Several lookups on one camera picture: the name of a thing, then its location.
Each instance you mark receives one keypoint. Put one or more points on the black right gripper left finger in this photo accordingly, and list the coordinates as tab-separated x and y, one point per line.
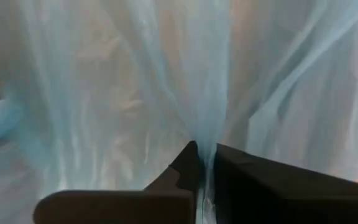
135	208

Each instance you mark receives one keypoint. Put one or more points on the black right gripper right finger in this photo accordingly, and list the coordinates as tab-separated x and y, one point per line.
291	202

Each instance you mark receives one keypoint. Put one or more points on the translucent blue trash bag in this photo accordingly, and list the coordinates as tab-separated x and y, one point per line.
135	77

